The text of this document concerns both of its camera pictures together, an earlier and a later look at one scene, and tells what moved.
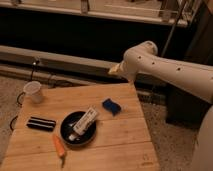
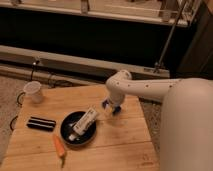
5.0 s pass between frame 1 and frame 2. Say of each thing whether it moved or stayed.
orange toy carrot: stayed
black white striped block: stayed
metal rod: stayed
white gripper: moved
